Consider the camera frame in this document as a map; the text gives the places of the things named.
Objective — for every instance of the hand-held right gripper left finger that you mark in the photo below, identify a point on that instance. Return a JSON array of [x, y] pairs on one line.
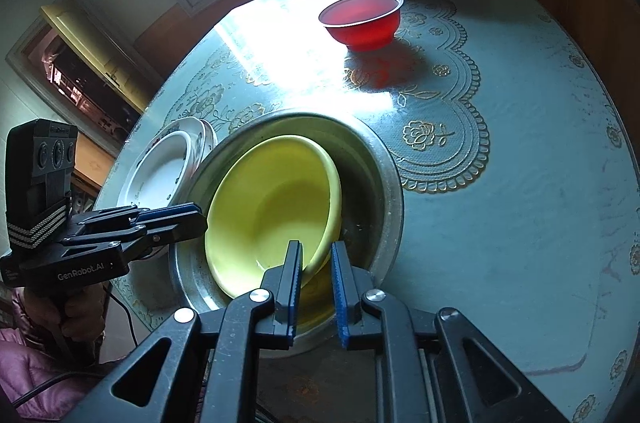
[[296, 283]]

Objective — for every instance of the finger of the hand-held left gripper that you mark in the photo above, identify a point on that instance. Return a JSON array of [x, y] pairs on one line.
[[175, 230], [165, 210]]

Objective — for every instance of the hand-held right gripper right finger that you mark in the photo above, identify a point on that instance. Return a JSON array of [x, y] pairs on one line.
[[340, 298]]

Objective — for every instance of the white plate with red print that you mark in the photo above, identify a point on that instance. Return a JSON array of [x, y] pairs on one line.
[[160, 168]]

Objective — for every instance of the yellow bowl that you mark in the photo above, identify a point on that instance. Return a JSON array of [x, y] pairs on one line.
[[260, 213]]

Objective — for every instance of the metal basin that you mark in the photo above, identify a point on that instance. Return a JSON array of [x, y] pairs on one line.
[[370, 183]]

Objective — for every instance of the person's left forearm pink sleeve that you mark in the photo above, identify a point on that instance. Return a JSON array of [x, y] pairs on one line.
[[30, 373]]

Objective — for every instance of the person's left hand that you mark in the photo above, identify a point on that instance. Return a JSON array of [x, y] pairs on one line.
[[45, 313]]

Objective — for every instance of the wooden cabinet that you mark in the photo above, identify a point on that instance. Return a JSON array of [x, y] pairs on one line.
[[75, 53]]

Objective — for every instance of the lace floral tablecloth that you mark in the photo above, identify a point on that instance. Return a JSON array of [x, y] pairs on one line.
[[525, 153]]

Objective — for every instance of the red plastic bowl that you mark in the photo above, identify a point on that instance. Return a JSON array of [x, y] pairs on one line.
[[365, 28]]

